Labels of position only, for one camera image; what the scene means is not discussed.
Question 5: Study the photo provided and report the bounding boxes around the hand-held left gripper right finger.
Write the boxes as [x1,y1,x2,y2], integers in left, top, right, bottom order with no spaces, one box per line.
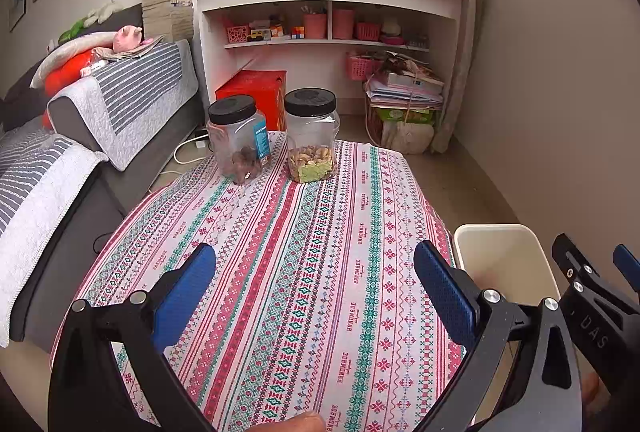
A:
[414,239,583,432]

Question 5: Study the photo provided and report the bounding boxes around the striped grey seat cover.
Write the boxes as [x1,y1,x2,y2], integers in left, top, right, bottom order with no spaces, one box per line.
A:
[0,134,110,348]

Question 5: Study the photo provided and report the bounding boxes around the large pink basket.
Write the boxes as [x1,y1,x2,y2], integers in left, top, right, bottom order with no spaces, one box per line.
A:
[347,53,383,80]

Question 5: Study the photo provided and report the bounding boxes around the beige curtain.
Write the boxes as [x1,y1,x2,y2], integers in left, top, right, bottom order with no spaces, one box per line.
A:
[431,0,488,154]

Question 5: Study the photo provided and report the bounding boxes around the orange pillow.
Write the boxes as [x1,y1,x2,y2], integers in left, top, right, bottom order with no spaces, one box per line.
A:
[42,49,108,95]

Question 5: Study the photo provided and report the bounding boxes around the loose papers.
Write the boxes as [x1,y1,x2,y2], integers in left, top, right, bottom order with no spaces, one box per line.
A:
[80,37,166,78]

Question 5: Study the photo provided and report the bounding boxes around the green and white plush toy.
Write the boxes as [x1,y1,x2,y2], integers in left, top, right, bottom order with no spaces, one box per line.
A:
[59,0,126,45]

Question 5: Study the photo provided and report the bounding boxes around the patterned red green tablecloth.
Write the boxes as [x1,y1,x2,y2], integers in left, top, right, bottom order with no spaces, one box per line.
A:
[50,139,468,432]

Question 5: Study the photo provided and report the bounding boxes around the tied stack of papers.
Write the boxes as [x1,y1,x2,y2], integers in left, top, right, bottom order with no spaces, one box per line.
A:
[364,52,445,110]

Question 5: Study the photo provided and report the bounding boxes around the white pillow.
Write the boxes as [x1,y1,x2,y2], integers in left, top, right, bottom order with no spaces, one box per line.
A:
[30,36,118,89]

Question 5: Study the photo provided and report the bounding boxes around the green cardboard box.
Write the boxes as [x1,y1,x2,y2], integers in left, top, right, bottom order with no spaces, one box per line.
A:
[375,107,435,125]

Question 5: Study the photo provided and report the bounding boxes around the clear jar with blue label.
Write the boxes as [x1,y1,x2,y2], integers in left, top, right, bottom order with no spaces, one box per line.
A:
[206,95,271,185]

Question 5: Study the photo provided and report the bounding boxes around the pink cup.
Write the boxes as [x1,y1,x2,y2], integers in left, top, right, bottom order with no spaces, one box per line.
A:
[332,8,357,40]
[302,12,328,39]

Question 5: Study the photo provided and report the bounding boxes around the tall stack of books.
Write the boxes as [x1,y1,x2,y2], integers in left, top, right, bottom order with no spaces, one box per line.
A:
[141,0,195,43]

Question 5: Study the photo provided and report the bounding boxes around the white power cable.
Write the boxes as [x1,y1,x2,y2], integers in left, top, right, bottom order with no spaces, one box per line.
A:
[160,127,211,178]

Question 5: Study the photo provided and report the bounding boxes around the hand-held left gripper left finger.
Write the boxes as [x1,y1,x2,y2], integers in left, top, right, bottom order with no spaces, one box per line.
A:
[47,242,218,432]

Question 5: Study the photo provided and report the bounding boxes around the striped grey armrest cover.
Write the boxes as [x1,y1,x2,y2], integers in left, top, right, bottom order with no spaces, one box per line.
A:
[47,39,201,172]

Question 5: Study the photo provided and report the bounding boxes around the person's bare leg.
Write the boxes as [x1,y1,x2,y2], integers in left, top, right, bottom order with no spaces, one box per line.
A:
[245,410,328,432]

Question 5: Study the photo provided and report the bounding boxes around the person's right hand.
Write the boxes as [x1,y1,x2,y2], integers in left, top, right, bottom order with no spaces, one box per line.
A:
[581,372,614,416]

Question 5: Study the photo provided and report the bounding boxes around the grey sofa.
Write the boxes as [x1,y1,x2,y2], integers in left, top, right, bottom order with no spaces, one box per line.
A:
[0,4,211,348]

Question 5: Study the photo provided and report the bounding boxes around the pink plush toy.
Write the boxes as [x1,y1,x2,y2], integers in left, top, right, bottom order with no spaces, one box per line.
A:
[112,25,144,53]

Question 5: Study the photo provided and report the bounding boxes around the white plastic bag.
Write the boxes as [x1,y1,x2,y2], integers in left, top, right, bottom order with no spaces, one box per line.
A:
[382,121,435,155]

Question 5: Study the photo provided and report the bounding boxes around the red cardboard box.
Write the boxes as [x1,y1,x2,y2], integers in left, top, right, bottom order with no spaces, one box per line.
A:
[215,69,288,133]

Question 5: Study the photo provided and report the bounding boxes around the clear jar with mixed nuts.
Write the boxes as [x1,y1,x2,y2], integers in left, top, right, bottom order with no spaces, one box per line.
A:
[284,88,341,184]

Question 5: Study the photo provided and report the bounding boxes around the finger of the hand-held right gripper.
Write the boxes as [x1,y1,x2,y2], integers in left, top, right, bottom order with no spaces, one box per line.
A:
[613,244,640,285]
[552,234,640,380]

